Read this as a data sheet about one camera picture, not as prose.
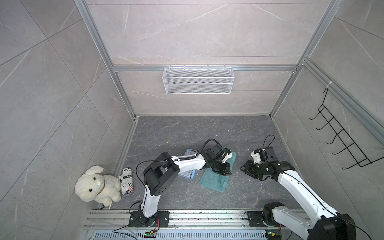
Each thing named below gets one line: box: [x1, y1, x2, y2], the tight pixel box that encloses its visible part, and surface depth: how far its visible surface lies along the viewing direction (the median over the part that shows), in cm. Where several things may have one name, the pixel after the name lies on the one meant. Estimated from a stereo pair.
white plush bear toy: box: [74, 165, 122, 208], surface depth 73 cm
